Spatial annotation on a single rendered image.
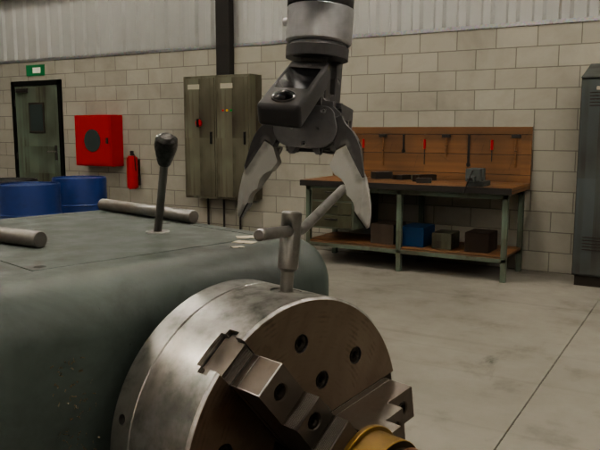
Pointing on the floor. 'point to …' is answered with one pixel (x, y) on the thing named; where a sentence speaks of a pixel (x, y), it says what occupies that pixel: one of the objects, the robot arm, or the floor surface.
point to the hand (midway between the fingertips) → (299, 225)
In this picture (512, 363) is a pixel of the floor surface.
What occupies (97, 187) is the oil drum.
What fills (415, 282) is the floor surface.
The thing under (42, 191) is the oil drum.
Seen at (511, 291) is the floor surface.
